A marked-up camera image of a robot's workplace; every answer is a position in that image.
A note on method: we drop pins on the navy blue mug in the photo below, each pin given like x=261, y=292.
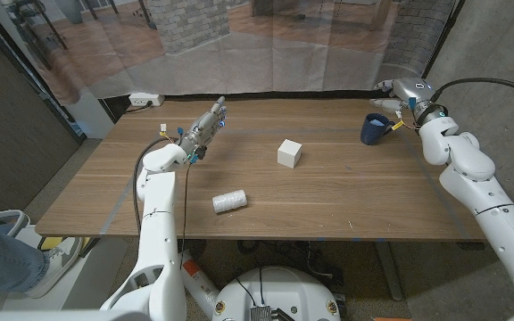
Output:
x=370, y=136

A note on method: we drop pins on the black backdrop pole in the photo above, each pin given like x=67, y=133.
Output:
x=47, y=90
x=441, y=44

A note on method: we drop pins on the white cube block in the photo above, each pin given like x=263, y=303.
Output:
x=289, y=153

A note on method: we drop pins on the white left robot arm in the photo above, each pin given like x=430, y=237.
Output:
x=159, y=223

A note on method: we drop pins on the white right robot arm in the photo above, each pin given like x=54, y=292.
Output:
x=466, y=165

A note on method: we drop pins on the white power strip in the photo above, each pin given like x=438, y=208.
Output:
x=145, y=99

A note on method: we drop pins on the white floor platform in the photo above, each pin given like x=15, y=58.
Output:
x=92, y=267

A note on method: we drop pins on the person's leg in jeans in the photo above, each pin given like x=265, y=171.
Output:
x=2, y=267

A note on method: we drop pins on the light blue toy camera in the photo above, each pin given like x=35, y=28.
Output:
x=376, y=121

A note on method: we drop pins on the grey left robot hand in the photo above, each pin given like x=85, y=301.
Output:
x=203, y=129

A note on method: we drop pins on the printed room backdrop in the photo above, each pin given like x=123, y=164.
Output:
x=239, y=58

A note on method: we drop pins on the grey table leg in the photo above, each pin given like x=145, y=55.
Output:
x=388, y=267

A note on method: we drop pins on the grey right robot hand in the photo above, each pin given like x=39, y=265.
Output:
x=415, y=91

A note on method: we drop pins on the grey finned electronics box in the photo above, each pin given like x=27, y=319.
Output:
x=261, y=314

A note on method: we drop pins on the white robot torso base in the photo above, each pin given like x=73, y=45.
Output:
x=284, y=290

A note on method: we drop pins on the yellow flat object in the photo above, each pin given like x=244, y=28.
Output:
x=51, y=243

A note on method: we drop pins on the white sneaker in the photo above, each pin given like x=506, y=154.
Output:
x=60, y=258

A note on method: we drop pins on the white cylinder with orange label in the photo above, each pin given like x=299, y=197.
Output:
x=201, y=290

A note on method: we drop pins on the white curved frame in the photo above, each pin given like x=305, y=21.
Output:
x=2, y=213

